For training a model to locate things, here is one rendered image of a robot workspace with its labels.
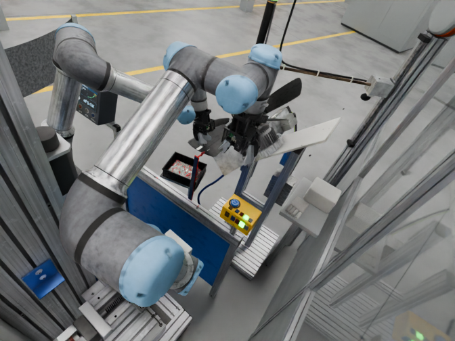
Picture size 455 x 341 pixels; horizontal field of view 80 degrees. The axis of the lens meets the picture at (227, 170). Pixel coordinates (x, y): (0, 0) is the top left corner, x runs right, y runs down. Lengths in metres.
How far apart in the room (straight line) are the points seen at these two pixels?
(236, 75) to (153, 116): 0.18
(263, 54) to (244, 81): 0.10
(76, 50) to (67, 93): 0.22
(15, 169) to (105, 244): 0.26
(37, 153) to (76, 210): 0.18
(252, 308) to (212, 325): 0.32
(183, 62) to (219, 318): 1.84
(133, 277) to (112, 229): 0.09
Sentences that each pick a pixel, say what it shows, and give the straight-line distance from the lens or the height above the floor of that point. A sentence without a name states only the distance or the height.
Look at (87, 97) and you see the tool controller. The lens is 1.59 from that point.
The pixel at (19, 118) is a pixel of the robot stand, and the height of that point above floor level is 1.72.
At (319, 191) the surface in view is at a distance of 1.65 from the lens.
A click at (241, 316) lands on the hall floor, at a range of 2.20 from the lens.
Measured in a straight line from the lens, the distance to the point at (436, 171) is 0.78.
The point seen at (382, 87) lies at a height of 1.55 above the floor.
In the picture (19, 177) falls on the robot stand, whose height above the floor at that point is 1.60.
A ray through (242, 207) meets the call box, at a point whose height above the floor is 1.07.
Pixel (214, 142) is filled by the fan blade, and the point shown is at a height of 1.14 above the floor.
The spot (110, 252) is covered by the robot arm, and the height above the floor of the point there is 1.64.
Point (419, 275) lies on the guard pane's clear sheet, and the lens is 0.61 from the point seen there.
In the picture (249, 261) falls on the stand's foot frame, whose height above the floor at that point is 0.08.
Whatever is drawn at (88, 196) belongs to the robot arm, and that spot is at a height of 1.66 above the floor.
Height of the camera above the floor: 2.07
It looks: 46 degrees down
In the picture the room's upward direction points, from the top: 16 degrees clockwise
